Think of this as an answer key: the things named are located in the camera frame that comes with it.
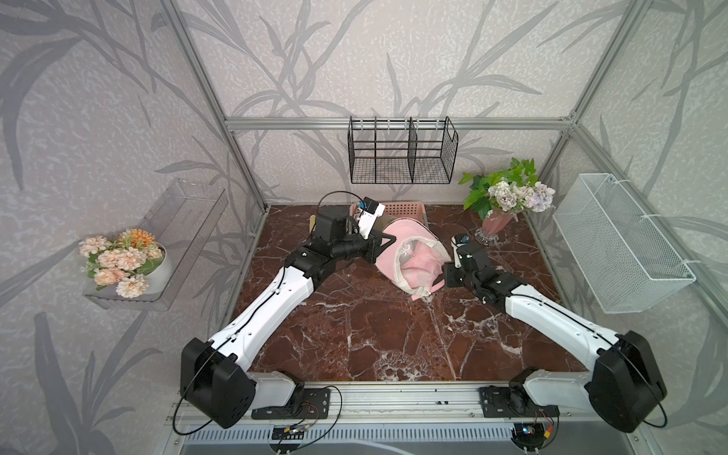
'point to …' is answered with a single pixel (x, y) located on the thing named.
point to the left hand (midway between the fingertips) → (393, 238)
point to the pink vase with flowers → (498, 196)
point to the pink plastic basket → (414, 209)
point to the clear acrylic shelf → (183, 219)
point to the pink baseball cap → (414, 259)
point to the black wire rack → (401, 151)
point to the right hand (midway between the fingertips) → (447, 265)
